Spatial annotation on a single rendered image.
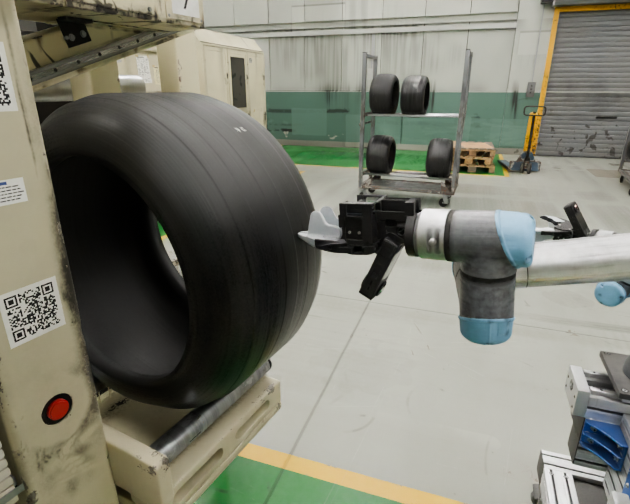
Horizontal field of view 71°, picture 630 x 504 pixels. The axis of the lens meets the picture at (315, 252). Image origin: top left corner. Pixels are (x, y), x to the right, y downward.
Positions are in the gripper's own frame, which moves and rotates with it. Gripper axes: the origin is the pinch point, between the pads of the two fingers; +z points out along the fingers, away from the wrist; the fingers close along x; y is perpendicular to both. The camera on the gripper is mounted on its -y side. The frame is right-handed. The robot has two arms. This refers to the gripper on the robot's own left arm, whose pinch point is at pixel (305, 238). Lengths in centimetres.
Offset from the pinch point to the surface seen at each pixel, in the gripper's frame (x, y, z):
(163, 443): 22.3, -31.8, 18.8
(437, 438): -105, -125, 3
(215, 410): 10.5, -32.9, 17.5
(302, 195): -4.5, 6.6, 2.6
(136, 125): 16.0, 20.9, 17.6
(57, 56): -1, 36, 58
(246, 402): 1.3, -37.5, 17.7
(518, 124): -1105, -43, 66
